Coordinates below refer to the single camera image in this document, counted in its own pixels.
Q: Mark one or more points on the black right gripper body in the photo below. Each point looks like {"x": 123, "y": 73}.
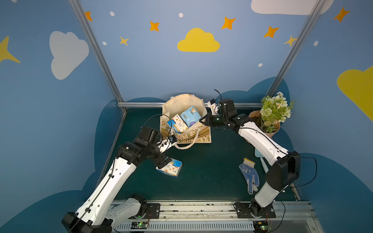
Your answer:
{"x": 211, "y": 120}

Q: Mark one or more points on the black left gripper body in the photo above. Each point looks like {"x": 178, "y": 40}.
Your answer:
{"x": 164, "y": 162}

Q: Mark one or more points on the beige canvas tote bag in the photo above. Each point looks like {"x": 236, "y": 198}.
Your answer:
{"x": 197, "y": 133}

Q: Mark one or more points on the light blue tissue pack purple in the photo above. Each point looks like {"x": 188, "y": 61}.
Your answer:
{"x": 190, "y": 116}

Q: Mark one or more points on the tissue pack cream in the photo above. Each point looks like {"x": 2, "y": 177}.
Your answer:
{"x": 171, "y": 169}
{"x": 177, "y": 124}

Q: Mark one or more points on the tissue pack cream top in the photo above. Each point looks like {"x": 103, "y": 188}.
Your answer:
{"x": 177, "y": 124}

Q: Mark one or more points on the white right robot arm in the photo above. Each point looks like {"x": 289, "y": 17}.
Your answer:
{"x": 285, "y": 165}

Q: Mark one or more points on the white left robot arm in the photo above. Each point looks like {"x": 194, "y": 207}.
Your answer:
{"x": 105, "y": 189}

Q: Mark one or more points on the mint green garden trowel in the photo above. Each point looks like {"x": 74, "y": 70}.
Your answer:
{"x": 261, "y": 157}

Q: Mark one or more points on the potted green white flowers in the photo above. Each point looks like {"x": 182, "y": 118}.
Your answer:
{"x": 275, "y": 110}

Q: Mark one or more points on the blue dotted work glove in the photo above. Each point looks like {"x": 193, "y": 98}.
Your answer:
{"x": 250, "y": 174}

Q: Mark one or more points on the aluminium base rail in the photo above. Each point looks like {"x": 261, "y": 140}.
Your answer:
{"x": 221, "y": 217}

